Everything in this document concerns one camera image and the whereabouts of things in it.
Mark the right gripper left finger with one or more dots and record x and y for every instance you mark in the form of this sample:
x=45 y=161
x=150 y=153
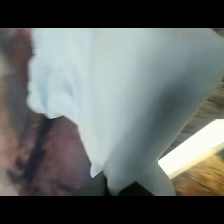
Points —
x=95 y=187

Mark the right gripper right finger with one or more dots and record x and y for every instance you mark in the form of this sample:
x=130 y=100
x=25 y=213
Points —
x=135 y=190

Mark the light blue shirt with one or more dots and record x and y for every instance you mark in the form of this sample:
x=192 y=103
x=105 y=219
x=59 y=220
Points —
x=133 y=83

